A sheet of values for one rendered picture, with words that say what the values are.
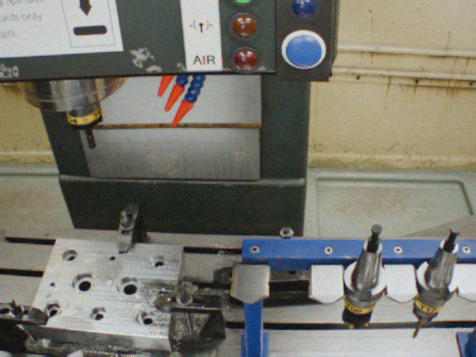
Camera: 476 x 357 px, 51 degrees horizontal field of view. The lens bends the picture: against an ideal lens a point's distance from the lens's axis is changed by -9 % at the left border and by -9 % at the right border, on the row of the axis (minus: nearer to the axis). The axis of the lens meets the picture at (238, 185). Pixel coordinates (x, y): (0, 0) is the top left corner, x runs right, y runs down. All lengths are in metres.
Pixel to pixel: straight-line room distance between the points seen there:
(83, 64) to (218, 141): 0.87
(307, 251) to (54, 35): 0.49
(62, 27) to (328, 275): 0.51
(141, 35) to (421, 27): 1.25
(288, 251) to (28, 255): 0.73
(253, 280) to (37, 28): 0.47
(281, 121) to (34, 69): 0.90
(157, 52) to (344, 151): 1.43
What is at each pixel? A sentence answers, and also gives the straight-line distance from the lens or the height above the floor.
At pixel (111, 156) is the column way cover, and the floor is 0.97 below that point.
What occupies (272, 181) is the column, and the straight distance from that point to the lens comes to 1.43.
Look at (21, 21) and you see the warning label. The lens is 0.49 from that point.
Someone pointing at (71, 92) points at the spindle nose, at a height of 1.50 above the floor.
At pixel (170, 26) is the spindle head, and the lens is 0.45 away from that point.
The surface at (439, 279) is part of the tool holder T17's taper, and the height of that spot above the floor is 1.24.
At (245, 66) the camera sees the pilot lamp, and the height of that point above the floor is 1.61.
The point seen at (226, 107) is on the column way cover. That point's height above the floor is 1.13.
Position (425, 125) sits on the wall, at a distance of 1.83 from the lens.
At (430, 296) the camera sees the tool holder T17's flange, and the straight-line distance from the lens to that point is 0.80.
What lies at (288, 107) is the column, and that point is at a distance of 1.30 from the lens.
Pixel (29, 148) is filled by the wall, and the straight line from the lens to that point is 2.05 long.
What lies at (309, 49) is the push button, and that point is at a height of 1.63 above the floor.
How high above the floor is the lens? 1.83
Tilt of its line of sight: 42 degrees down
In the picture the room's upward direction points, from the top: 3 degrees counter-clockwise
